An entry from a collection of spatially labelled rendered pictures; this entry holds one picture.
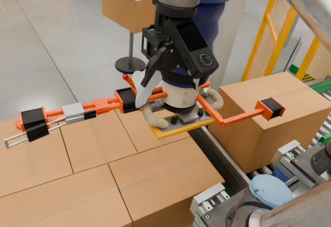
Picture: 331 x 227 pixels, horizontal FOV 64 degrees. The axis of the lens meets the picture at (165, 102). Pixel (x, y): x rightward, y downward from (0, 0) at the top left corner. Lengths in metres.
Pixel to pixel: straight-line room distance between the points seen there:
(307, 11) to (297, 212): 0.37
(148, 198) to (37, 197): 0.58
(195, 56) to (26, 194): 1.36
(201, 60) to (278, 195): 0.48
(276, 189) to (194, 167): 0.95
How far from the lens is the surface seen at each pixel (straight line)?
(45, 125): 0.99
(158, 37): 0.50
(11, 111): 3.03
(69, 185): 1.62
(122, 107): 1.06
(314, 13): 0.52
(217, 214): 0.99
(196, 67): 0.43
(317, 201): 0.58
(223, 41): 2.63
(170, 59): 0.49
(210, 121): 1.23
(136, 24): 2.91
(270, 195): 0.80
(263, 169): 1.87
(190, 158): 1.75
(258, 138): 1.54
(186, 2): 0.45
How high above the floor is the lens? 1.87
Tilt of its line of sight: 39 degrees down
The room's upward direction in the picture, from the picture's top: 8 degrees clockwise
